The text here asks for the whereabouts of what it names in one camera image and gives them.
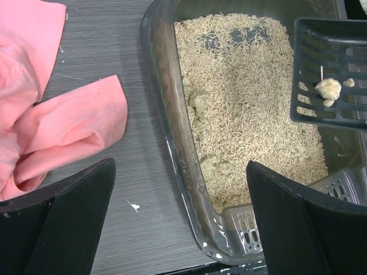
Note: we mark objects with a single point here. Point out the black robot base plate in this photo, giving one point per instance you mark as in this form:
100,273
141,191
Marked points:
221,269

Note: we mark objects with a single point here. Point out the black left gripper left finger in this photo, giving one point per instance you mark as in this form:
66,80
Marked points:
56,229

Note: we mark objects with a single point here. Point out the beige cat litter pellets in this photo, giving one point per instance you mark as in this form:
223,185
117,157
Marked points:
237,77

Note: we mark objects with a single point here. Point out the beige litter clump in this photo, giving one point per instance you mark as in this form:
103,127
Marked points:
329,89

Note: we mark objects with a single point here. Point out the grey plastic litter box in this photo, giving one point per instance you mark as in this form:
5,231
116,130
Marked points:
230,238

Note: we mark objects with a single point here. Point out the black slotted litter scoop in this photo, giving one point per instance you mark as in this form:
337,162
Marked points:
324,49

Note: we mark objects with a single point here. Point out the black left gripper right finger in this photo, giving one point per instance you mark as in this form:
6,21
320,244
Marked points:
303,231

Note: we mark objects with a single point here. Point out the pink cloth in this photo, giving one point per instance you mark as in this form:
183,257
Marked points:
38,136

